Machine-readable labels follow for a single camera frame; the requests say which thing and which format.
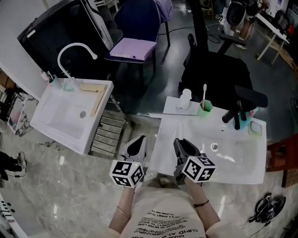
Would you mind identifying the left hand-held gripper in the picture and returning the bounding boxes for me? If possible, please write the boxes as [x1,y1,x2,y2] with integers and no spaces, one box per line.
[109,135,148,188]

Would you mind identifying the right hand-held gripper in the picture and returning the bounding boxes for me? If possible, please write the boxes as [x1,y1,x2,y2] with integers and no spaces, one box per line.
[173,138,216,184]

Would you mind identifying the person's left forearm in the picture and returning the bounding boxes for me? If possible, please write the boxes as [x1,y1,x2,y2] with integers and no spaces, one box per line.
[108,185,136,233]

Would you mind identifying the person's right forearm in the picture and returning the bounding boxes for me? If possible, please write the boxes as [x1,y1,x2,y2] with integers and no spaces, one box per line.
[185,178,221,233]

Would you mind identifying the green cup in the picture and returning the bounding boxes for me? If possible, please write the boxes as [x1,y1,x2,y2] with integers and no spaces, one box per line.
[197,99,214,119]

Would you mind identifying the white pump bottle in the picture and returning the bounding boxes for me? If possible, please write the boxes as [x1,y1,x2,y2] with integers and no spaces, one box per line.
[176,88,193,110]

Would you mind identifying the black wrist band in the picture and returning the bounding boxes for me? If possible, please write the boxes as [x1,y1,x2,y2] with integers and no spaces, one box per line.
[193,199,210,208]

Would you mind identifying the pink and white toothbrush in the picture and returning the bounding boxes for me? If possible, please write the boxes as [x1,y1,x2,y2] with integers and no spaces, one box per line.
[201,84,208,110]

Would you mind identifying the person's beige printed shirt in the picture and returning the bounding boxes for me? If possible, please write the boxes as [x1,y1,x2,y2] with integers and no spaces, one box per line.
[119,185,207,238]

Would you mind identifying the white sink on metal stand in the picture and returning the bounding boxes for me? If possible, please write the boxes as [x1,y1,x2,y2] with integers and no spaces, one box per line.
[30,78,128,156]

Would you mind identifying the black office chair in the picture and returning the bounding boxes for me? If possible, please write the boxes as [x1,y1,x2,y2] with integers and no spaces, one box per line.
[178,0,269,110]

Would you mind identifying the brown wooden side table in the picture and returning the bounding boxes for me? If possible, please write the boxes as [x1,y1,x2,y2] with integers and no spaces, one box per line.
[266,134,298,187]

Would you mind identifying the purple box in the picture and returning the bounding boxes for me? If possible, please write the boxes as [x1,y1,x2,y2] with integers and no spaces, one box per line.
[109,38,158,62]

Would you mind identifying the pale teal cup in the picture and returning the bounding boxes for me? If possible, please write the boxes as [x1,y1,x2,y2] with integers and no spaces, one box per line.
[48,74,59,88]

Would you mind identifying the white gooseneck faucet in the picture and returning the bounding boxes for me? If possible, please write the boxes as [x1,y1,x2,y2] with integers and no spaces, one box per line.
[57,43,99,86]

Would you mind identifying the marble-pattern cabinet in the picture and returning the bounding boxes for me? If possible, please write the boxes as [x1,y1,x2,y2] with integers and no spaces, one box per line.
[7,93,41,138]

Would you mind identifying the blue chair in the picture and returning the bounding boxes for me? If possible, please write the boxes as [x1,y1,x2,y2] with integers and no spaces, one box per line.
[104,0,173,75]

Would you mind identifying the purple cloth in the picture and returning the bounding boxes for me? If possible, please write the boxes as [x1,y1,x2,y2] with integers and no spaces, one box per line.
[155,0,173,24]

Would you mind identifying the white long desk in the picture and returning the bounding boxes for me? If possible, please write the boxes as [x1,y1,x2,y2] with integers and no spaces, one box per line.
[255,13,291,66]

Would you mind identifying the white table with dark frame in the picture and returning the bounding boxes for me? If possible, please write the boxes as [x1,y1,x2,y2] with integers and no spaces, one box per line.
[147,96,267,185]

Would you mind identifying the thin bracelet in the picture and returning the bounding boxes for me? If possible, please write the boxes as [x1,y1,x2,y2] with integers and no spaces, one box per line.
[115,205,131,219]

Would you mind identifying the black headset with cables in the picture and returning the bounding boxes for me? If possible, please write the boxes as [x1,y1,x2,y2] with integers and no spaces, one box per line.
[248,192,287,226]

